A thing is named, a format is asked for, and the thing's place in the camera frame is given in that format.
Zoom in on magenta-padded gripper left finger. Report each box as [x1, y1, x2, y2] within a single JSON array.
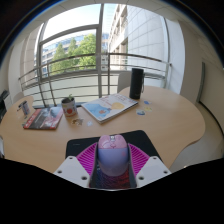
[[53, 142, 99, 189]]

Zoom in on tall patterned cup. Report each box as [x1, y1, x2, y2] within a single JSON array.
[[18, 100, 32, 118]]

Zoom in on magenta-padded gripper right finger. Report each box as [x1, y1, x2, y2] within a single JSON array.
[[127, 143, 172, 189]]

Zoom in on black cylinder speaker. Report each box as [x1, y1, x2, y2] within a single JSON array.
[[129, 67, 145, 100]]

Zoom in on pink and lilac computer mouse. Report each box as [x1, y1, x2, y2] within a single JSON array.
[[97, 134, 130, 177]]

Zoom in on red and blue magazine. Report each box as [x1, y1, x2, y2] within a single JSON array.
[[23, 105, 64, 131]]

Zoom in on white and blue booklet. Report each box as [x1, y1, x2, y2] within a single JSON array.
[[81, 93, 139, 125]]

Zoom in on black mouse pad, swirl print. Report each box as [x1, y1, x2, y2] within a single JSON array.
[[64, 129, 163, 191]]

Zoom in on white chair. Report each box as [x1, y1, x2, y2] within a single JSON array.
[[117, 71, 133, 94], [12, 91, 26, 104]]

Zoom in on pale cut-out sticker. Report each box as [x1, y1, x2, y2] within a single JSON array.
[[71, 118, 84, 127]]

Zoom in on patterned mug with plant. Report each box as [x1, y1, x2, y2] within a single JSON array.
[[61, 94, 78, 118]]

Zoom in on grey metal railing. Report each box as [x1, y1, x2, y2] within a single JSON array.
[[18, 52, 173, 108]]

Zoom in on black printer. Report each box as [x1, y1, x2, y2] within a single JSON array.
[[0, 89, 10, 123]]

